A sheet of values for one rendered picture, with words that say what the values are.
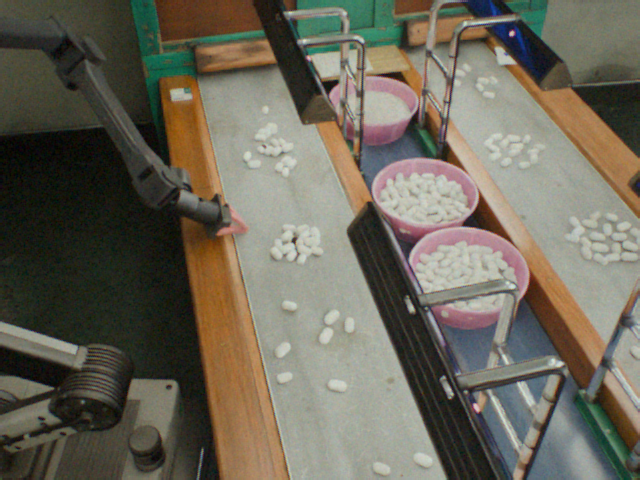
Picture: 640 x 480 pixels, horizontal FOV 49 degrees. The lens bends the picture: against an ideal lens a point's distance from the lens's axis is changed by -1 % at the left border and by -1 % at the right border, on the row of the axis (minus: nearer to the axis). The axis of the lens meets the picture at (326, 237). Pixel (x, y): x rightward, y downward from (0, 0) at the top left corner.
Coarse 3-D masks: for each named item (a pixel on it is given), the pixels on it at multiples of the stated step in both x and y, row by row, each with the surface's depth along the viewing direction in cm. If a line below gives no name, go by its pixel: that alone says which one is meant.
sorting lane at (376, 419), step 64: (256, 128) 201; (256, 192) 180; (320, 192) 180; (256, 256) 163; (320, 256) 163; (256, 320) 149; (320, 320) 149; (320, 384) 137; (384, 384) 137; (320, 448) 127; (384, 448) 127
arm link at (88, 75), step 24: (96, 48) 161; (72, 72) 159; (96, 72) 159; (96, 96) 156; (120, 120) 154; (120, 144) 153; (144, 144) 155; (144, 168) 151; (144, 192) 150; (168, 192) 152
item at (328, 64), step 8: (312, 56) 224; (320, 56) 224; (328, 56) 224; (336, 56) 224; (352, 56) 224; (320, 64) 220; (328, 64) 220; (336, 64) 220; (352, 64) 220; (368, 64) 221; (320, 72) 217; (328, 72) 217; (336, 72) 217
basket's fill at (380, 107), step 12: (348, 96) 216; (372, 96) 215; (384, 96) 215; (396, 96) 215; (336, 108) 210; (372, 108) 210; (384, 108) 210; (396, 108) 210; (408, 108) 210; (372, 120) 205; (384, 120) 205; (396, 120) 206
